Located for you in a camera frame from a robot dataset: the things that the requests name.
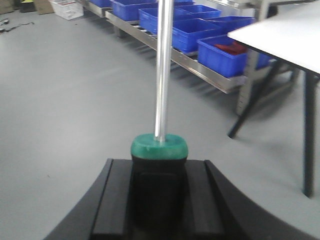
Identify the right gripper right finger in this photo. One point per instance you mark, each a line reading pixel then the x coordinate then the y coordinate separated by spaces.
pixel 215 209

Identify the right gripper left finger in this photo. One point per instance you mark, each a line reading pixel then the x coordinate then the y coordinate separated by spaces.
pixel 103 213

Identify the green black screwdriver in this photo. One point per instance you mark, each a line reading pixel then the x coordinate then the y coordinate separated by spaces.
pixel 159 157

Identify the blue bin with red items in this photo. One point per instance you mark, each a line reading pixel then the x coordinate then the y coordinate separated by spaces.
pixel 223 55

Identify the steel roller rack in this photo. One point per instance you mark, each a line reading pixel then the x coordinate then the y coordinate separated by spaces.
pixel 186 61

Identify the white table black legs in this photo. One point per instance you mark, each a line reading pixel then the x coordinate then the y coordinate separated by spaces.
pixel 290 38

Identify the white basket on floor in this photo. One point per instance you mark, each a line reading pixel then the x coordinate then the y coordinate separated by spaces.
pixel 67 9

